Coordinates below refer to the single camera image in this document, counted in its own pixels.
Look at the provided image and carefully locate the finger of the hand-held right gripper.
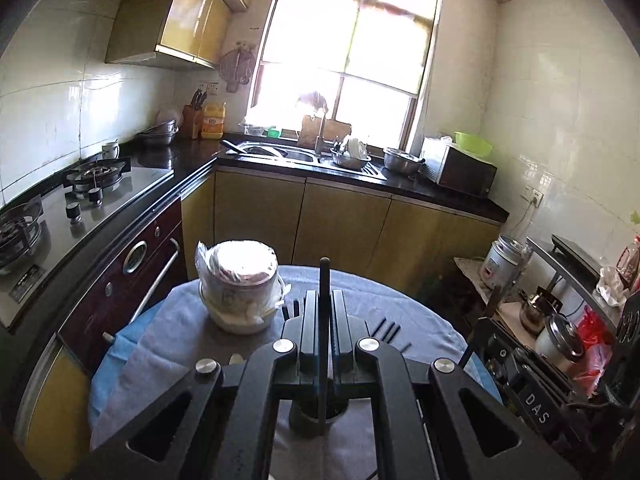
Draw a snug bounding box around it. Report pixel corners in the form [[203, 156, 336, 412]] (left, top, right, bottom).
[[470, 285, 507, 362]]

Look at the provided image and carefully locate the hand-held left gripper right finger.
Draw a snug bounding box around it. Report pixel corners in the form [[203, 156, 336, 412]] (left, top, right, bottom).
[[330, 290, 583, 480]]

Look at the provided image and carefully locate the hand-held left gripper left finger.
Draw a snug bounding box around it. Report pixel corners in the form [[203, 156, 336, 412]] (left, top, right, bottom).
[[70, 290, 321, 480]]

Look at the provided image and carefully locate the black utensil cup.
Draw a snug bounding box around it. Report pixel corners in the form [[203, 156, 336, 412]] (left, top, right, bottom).
[[289, 399, 352, 437]]

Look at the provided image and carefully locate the black plastic fork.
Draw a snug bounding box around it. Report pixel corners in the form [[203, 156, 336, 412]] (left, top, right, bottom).
[[372, 316, 412, 352]]

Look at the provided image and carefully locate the steel kettle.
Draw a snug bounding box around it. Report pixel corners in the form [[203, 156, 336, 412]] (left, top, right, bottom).
[[519, 285, 564, 336]]

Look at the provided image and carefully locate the steel pot with lid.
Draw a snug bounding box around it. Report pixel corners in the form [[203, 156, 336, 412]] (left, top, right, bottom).
[[535, 312, 586, 374]]

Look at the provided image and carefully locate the white rice cooker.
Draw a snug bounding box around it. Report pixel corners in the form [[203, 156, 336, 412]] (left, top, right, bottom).
[[480, 234, 532, 291]]

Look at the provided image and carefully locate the red plastic bag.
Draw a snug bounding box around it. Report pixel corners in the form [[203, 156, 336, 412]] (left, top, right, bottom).
[[570, 305, 614, 397]]

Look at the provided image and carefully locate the wrapped stack of white bowls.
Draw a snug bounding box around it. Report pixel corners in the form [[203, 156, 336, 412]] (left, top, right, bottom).
[[195, 239, 292, 336]]

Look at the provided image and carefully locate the yellow base cabinet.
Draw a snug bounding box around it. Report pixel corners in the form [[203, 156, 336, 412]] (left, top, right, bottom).
[[14, 337, 96, 480], [181, 167, 502, 306]]

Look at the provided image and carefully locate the metal shelf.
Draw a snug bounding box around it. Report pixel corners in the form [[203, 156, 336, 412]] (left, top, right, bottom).
[[525, 235, 640, 332]]

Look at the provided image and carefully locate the black induction cooktop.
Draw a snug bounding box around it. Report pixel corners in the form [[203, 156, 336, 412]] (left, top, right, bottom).
[[550, 234, 604, 276]]

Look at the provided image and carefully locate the white plastic bag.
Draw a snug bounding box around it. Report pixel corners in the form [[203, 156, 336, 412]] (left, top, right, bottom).
[[595, 266, 629, 306]]

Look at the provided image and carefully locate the grey tablecloth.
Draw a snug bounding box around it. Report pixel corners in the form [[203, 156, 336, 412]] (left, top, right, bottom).
[[90, 265, 493, 480]]

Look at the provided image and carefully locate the black kitchen countertop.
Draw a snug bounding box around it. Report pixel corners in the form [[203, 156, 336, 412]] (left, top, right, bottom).
[[134, 132, 510, 226]]

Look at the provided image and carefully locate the microwave oven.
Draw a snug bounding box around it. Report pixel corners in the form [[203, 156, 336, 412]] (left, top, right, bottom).
[[420, 136, 499, 199]]

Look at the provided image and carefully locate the steel basin with dishes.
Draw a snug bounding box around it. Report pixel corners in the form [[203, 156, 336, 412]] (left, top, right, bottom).
[[330, 135, 374, 170]]

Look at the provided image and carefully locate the red built-in oven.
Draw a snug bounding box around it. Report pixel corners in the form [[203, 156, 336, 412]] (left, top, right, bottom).
[[57, 197, 187, 377]]

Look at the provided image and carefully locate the steel mixing bowl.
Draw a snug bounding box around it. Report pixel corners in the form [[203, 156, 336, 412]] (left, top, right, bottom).
[[382, 146, 426, 176]]

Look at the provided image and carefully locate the steel sink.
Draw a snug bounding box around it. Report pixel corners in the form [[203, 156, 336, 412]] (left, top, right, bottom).
[[222, 140, 324, 164]]

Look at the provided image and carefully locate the green plastic bowl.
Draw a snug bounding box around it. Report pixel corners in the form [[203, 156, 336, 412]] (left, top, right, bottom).
[[453, 131, 494, 157]]

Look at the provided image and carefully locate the steel faucet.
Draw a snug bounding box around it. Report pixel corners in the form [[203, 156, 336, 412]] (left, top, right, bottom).
[[313, 112, 329, 156]]

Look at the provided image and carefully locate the wooden cutting board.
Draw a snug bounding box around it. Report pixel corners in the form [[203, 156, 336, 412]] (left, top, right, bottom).
[[297, 114, 352, 149]]

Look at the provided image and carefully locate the yellow oil bottle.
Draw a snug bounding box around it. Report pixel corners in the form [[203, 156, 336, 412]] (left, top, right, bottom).
[[201, 101, 227, 140]]

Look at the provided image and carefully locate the wooden knife block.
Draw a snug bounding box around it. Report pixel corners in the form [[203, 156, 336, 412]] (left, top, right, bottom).
[[181, 89, 207, 140]]

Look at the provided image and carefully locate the gas stove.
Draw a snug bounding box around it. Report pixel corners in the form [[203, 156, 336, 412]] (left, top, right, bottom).
[[0, 155, 176, 332]]

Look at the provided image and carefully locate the stack of steel bowls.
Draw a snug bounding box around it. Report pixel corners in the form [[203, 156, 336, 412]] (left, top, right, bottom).
[[136, 119, 180, 147]]

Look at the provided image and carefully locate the hanging woven trivet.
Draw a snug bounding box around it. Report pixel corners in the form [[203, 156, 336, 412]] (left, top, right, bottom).
[[219, 42, 257, 94]]

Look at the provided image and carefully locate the window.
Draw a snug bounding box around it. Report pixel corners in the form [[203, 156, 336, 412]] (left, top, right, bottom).
[[245, 0, 446, 154]]

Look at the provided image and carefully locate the wall socket with plug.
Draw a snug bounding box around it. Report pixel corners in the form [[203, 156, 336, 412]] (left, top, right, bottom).
[[505, 186, 545, 242]]

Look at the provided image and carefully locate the yellow wall cabinet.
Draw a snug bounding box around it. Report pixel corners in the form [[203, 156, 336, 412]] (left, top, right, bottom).
[[104, 0, 234, 70]]

